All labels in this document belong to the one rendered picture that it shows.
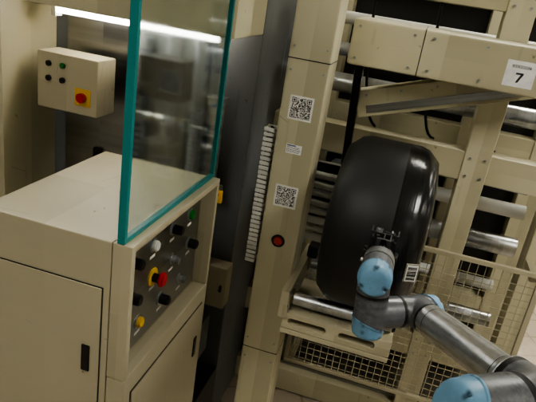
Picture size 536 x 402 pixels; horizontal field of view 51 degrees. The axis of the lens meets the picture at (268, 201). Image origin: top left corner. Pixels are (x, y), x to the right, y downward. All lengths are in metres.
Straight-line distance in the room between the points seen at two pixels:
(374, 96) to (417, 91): 0.15
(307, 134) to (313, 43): 0.27
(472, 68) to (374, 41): 0.32
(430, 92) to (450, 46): 0.22
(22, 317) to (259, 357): 0.92
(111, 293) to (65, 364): 0.26
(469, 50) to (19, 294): 1.48
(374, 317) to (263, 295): 0.74
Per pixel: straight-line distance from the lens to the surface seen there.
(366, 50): 1.95
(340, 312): 1.86
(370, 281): 1.26
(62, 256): 1.39
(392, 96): 2.09
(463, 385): 1.01
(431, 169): 1.72
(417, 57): 1.94
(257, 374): 2.17
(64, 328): 1.49
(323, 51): 1.70
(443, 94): 2.09
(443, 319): 1.31
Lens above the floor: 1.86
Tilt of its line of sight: 21 degrees down
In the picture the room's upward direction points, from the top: 9 degrees clockwise
